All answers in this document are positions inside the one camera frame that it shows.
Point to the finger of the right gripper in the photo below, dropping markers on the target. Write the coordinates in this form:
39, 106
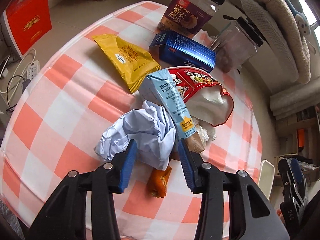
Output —
297, 173

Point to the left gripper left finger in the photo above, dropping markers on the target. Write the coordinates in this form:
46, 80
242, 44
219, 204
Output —
63, 215

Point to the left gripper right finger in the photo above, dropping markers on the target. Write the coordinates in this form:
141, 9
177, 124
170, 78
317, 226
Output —
251, 215

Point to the white tissue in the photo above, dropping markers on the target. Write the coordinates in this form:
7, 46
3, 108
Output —
205, 130

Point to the red instant noodle bowl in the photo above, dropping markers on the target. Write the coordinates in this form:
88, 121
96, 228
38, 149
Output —
204, 97

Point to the blue paper ball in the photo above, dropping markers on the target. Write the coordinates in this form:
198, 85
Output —
151, 127

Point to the light blue milk carton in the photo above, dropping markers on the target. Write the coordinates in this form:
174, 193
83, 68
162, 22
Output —
159, 87

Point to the yellow snack packet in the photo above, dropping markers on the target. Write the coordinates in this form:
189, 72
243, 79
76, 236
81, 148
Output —
132, 62

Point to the dark blue carton box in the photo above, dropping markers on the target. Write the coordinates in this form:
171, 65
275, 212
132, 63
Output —
175, 49

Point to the white trash bin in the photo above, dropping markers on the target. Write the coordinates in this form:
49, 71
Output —
266, 177

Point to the operator hand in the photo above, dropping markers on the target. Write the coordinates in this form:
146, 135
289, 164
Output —
279, 213

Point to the wooden desk shelf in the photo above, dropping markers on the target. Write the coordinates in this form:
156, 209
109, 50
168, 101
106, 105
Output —
299, 137

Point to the beige window curtain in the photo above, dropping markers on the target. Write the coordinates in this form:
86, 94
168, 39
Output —
295, 99

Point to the grey office chair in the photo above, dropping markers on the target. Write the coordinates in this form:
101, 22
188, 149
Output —
272, 34

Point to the clear jar black lid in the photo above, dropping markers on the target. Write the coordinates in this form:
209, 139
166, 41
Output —
237, 42

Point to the blue monkey plush toy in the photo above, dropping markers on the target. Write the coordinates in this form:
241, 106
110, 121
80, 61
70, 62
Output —
301, 20

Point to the white power strip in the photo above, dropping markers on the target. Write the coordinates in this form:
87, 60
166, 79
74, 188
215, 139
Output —
33, 69

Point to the beige fleece blanket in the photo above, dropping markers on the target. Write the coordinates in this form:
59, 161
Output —
284, 18

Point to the purple label nut jar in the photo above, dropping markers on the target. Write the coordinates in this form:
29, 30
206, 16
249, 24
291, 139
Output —
187, 17

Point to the red gift box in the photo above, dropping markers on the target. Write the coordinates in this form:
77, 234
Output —
26, 22

